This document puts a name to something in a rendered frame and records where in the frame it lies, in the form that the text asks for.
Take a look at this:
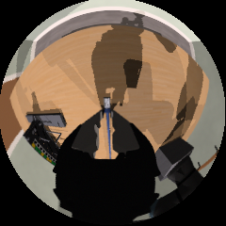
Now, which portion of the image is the black network port rack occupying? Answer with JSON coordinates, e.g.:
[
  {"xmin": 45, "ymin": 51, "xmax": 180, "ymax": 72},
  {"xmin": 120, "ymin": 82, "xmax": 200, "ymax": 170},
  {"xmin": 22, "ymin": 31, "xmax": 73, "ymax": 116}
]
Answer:
[{"xmin": 23, "ymin": 113, "xmax": 66, "ymax": 165}]

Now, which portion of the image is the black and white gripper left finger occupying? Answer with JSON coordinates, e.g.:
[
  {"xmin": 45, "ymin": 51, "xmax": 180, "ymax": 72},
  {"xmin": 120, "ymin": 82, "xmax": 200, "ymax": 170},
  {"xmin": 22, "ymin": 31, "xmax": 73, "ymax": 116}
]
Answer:
[{"xmin": 53, "ymin": 109, "xmax": 105, "ymax": 173}]

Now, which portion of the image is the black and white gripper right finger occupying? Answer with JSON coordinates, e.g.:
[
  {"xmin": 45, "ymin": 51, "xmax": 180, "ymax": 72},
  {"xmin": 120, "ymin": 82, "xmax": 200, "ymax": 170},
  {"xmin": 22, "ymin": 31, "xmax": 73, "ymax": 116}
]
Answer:
[{"xmin": 110, "ymin": 109, "xmax": 161, "ymax": 177}]

